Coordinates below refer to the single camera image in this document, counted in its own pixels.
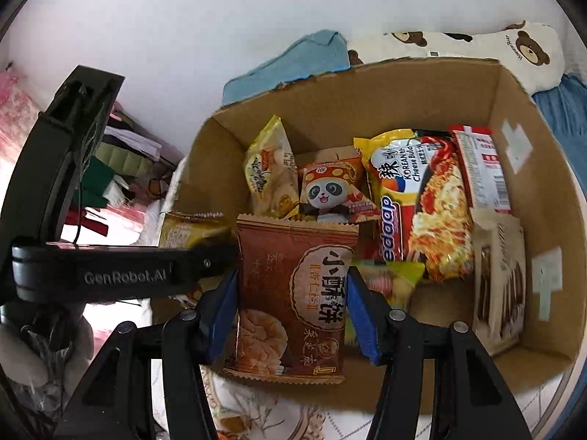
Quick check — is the white clothes pile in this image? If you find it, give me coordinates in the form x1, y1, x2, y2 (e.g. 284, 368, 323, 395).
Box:
0, 315, 95, 425

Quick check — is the white patterned quilt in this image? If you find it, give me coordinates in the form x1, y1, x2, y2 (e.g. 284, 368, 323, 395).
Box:
150, 356, 566, 440

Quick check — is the brown cookie packet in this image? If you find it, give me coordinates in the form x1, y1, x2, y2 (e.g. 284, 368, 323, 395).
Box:
223, 213, 360, 386

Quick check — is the pink cloth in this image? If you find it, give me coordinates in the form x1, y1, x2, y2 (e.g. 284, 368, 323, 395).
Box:
0, 70, 43, 162

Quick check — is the colourful candy packet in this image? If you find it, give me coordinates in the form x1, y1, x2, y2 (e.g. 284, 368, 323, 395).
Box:
344, 260, 426, 347

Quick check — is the yellow panda snack packet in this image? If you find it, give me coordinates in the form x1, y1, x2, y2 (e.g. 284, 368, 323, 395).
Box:
158, 211, 233, 251

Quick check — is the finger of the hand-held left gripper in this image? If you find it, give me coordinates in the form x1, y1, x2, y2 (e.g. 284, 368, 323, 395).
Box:
183, 241, 240, 287

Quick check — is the white wafer packet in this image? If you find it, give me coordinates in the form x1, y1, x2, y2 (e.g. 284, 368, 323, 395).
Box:
471, 208, 528, 356

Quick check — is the yellow biscuit packet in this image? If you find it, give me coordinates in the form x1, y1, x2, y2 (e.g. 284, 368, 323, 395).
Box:
243, 115, 302, 219

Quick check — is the bear print pillow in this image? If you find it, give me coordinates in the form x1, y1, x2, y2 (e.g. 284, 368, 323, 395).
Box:
346, 20, 566, 95

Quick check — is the instant noodle packet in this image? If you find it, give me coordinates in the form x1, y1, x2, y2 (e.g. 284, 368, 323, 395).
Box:
353, 128, 476, 283

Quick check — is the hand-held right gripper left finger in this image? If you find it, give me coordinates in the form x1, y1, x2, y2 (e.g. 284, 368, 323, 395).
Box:
52, 267, 240, 440

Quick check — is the orange panda snack packet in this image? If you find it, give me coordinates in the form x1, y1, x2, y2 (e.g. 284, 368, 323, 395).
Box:
298, 156, 382, 224

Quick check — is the cardboard box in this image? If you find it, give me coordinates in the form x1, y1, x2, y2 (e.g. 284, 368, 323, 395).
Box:
152, 57, 581, 377

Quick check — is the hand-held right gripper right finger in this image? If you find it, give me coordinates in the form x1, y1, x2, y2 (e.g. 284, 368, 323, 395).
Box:
346, 266, 535, 440

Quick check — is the red and white sausage packet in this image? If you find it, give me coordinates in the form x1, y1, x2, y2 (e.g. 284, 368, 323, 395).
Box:
448, 124, 513, 214

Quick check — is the blue bed sheet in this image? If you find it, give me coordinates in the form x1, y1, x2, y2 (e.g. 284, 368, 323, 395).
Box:
531, 73, 587, 180

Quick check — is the light blue towel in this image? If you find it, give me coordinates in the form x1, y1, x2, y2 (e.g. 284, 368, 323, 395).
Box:
222, 29, 352, 106

